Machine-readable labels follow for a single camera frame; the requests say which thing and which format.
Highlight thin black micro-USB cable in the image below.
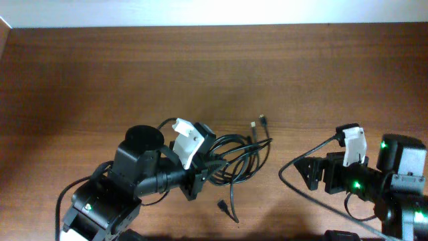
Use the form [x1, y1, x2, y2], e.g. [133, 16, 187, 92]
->
[217, 113, 270, 224]

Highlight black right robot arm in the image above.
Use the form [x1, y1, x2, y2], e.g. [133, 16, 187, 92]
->
[294, 134, 427, 240]

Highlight right camera black cable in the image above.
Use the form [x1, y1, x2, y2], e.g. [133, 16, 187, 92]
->
[278, 133, 399, 241]

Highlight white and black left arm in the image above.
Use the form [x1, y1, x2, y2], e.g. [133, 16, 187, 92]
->
[55, 118, 224, 240]

